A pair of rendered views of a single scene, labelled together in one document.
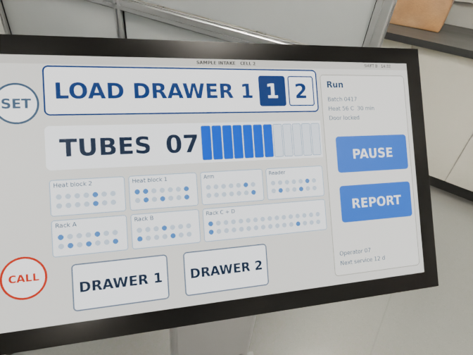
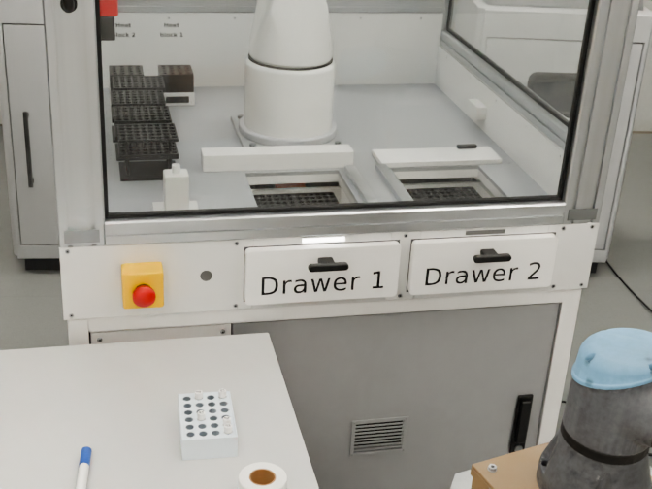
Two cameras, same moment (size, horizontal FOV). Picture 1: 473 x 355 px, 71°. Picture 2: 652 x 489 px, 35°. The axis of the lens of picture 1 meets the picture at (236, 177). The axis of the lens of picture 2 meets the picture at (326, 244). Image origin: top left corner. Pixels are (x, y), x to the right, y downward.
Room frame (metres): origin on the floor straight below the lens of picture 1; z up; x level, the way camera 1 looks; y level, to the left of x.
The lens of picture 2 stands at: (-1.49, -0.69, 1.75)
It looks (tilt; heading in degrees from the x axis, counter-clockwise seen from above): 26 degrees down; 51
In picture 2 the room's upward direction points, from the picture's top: 3 degrees clockwise
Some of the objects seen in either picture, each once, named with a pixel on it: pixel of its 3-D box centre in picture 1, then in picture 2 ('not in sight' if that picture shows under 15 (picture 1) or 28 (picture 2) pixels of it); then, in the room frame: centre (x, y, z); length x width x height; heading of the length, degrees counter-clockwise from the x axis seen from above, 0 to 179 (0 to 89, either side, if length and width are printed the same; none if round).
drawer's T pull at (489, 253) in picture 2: not in sight; (490, 255); (-0.17, 0.47, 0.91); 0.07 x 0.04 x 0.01; 155
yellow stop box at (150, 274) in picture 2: not in sight; (143, 285); (-0.75, 0.75, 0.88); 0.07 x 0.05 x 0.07; 155
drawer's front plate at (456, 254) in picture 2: not in sight; (482, 264); (-0.16, 0.49, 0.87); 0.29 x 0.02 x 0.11; 155
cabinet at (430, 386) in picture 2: not in sight; (291, 351); (-0.20, 1.04, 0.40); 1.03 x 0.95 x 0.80; 155
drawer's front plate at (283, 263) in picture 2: not in sight; (322, 273); (-0.45, 0.63, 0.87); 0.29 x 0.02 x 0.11; 155
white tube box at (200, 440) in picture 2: not in sight; (207, 424); (-0.80, 0.45, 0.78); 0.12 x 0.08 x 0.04; 63
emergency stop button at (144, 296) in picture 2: not in sight; (144, 295); (-0.77, 0.72, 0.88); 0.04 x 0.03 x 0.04; 155
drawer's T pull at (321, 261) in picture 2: not in sight; (326, 264); (-0.46, 0.60, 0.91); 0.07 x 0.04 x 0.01; 155
